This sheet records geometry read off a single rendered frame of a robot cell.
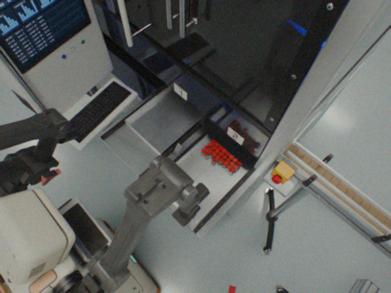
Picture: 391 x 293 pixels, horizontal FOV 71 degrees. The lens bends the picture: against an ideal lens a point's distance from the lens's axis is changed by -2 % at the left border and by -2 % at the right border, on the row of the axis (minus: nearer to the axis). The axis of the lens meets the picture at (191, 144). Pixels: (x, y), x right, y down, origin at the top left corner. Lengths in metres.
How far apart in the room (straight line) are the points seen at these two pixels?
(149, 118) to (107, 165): 0.99
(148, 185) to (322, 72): 0.50
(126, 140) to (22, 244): 0.75
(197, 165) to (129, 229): 0.74
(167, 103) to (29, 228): 0.92
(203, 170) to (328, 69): 0.75
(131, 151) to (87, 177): 1.03
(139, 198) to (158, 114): 0.93
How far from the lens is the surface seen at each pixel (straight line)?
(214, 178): 1.30
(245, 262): 2.14
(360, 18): 0.68
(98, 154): 2.41
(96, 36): 1.57
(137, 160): 1.34
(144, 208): 0.55
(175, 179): 0.57
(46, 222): 0.85
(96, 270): 0.86
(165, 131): 1.40
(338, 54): 0.73
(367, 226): 1.40
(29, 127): 0.87
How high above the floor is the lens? 2.09
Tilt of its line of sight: 63 degrees down
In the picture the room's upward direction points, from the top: 3 degrees clockwise
